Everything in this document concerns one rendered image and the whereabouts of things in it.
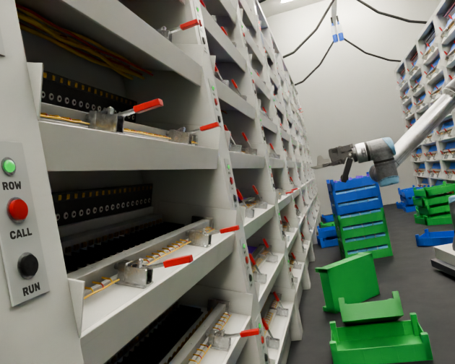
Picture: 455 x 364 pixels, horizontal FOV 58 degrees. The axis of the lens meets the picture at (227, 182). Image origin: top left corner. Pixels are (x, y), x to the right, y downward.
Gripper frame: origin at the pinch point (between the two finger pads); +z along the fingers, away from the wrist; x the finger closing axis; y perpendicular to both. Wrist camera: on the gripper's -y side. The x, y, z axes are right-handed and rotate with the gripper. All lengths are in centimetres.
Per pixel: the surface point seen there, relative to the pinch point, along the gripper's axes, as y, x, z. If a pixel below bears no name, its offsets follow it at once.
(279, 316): -48, 58, 21
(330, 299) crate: -58, 13, 6
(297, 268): -48, -13, 20
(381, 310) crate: -52, 55, -13
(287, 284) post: -42, 40, 19
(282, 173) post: 1.4, -30.4, 18.3
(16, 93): 11, 172, 16
